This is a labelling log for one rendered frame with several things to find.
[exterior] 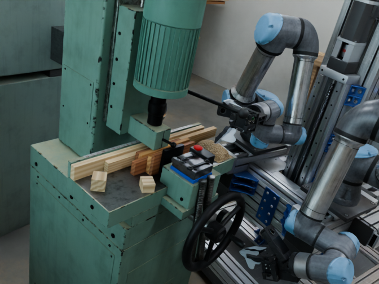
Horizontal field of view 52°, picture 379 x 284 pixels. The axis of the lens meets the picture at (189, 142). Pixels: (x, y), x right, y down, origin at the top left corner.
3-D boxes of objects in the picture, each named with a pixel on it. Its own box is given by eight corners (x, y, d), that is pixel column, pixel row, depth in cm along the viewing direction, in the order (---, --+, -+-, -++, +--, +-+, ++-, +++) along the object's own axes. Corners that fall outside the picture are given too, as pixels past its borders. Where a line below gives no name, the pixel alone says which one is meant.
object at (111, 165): (107, 174, 124) (108, 163, 122) (103, 171, 125) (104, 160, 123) (215, 136, 163) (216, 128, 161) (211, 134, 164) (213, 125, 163)
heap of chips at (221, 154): (218, 163, 144) (220, 154, 143) (190, 146, 152) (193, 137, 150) (232, 156, 151) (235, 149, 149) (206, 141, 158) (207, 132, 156)
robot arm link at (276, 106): (281, 121, 153) (287, 102, 149) (266, 127, 145) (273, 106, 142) (264, 114, 157) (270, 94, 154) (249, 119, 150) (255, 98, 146)
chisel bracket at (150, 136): (152, 154, 130) (157, 132, 126) (126, 136, 138) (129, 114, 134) (168, 149, 136) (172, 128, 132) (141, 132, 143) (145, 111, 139)
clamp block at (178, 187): (186, 211, 121) (192, 187, 116) (157, 189, 128) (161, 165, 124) (216, 195, 131) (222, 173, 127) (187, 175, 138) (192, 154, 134)
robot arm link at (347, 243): (330, 218, 122) (316, 236, 115) (366, 238, 117) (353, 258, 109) (322, 236, 127) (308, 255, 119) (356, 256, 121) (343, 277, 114)
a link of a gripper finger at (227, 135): (225, 148, 129) (242, 129, 132) (211, 141, 133) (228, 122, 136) (227, 153, 132) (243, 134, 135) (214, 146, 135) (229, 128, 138)
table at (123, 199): (127, 249, 106) (129, 233, 103) (65, 191, 122) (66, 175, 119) (251, 182, 149) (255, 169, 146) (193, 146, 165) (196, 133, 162)
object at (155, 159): (150, 176, 128) (154, 156, 124) (148, 174, 129) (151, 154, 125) (190, 160, 142) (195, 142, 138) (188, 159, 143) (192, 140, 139)
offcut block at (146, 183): (150, 184, 124) (152, 176, 123) (154, 192, 120) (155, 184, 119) (139, 184, 123) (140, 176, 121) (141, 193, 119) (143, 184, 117)
